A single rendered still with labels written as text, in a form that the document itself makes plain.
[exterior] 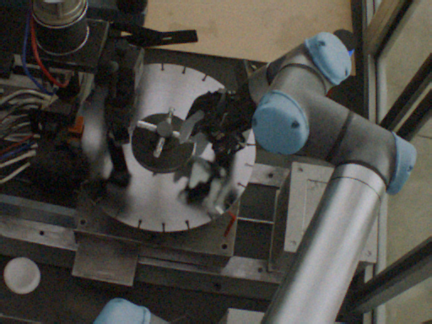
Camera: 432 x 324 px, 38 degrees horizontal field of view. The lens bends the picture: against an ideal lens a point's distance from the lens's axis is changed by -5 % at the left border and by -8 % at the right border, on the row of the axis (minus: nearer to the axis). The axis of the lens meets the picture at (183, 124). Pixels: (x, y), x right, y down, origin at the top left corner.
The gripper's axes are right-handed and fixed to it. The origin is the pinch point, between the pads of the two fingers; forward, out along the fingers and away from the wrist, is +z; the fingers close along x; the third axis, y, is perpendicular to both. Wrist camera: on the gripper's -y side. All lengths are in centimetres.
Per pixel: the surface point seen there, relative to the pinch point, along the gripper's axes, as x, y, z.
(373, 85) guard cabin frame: 36, -41, -8
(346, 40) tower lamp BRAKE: 7.3, -13.6, -28.0
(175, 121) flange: -1.5, -3.3, 3.1
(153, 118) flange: -4.7, -2.3, 5.2
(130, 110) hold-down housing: -13.2, 9.6, -6.7
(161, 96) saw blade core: -5.1, -7.7, 5.3
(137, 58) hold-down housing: -19.4, 10.9, -17.6
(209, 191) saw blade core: 8.6, 6.5, 0.8
